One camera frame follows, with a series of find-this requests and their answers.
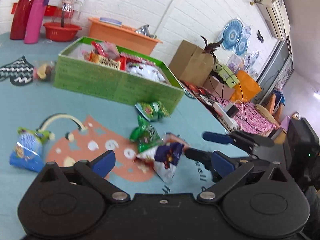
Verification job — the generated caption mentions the red plastic basin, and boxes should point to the red plastic basin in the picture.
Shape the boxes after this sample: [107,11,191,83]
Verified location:
[43,22,82,42]

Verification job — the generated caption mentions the purple white snack packet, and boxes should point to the purple white snack packet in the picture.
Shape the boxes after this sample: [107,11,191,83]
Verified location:
[136,132,190,184]

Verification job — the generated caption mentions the small red clear packet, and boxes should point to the small red clear packet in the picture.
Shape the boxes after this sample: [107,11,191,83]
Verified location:
[91,41,120,59]

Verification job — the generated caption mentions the yellow brown striped packet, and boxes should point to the yellow brown striped packet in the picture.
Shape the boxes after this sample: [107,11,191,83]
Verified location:
[97,55,122,70]

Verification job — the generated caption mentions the small cardboard box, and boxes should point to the small cardboard box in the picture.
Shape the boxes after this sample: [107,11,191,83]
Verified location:
[204,76,235,100]

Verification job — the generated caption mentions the white power strip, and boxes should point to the white power strip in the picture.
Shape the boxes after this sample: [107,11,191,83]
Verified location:
[212,102,239,128]

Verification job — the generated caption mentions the orange plastic basin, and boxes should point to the orange plastic basin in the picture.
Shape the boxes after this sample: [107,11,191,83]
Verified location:
[88,17,163,57]

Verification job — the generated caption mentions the blue book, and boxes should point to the blue book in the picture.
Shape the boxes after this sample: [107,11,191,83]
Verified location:
[99,17,123,27]

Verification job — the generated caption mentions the orange bag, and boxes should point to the orange bag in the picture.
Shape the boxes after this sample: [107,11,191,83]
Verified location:
[229,70,262,103]

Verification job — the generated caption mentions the red vase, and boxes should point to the red vase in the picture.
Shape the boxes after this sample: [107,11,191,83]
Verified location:
[9,0,48,40]

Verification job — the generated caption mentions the teal printed tablecloth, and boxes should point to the teal printed tablecloth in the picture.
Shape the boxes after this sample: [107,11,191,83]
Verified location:
[0,32,250,240]

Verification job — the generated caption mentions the large blue patterned plate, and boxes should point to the large blue patterned plate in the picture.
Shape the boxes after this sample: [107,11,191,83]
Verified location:
[222,19,243,50]

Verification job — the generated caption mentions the metal bowl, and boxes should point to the metal bowl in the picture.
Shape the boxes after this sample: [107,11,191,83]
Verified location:
[135,24,153,37]

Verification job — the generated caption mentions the blue green plum candy packet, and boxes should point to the blue green plum candy packet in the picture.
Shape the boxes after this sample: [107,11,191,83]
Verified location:
[9,127,55,173]

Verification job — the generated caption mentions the large cardboard box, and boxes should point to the large cardboard box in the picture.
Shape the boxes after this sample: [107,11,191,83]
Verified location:
[169,40,218,87]

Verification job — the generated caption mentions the glass jar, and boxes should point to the glass jar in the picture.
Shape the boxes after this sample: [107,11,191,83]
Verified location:
[59,0,75,23]

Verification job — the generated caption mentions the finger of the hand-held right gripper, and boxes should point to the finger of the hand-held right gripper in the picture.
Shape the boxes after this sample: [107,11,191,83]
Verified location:
[184,147,220,182]
[202,131,275,155]

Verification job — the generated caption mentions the green cardboard box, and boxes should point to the green cardboard box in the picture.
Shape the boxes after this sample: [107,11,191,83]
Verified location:
[53,36,185,114]

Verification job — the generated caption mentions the pink patterned blanket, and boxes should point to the pink patterned blanket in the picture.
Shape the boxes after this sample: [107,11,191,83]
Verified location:
[180,80,279,138]

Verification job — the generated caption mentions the pink bottle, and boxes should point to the pink bottle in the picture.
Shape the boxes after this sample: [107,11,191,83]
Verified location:
[24,0,50,44]

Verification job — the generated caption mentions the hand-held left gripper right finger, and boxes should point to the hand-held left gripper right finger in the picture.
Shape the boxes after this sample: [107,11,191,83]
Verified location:
[197,151,294,203]

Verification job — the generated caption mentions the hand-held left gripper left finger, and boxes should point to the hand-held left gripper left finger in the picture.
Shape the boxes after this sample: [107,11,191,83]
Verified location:
[37,150,130,203]

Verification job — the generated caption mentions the dark dried plant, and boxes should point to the dark dried plant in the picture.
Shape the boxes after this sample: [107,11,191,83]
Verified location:
[200,35,225,55]

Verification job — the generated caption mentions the white air conditioner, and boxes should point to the white air conditioner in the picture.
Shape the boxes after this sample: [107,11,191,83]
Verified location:
[255,0,292,40]

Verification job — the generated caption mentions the black adapter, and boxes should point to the black adapter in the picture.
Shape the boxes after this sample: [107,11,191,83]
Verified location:
[225,104,239,118]

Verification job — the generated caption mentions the clear candy bag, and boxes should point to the clear candy bag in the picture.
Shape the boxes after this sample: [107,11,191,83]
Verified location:
[34,60,56,82]

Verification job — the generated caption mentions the small light green box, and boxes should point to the small light green box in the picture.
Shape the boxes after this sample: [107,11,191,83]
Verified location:
[217,64,239,88]

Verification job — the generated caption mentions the green snack packet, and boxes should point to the green snack packet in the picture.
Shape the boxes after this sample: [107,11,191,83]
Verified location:
[129,115,163,153]
[135,101,170,122]

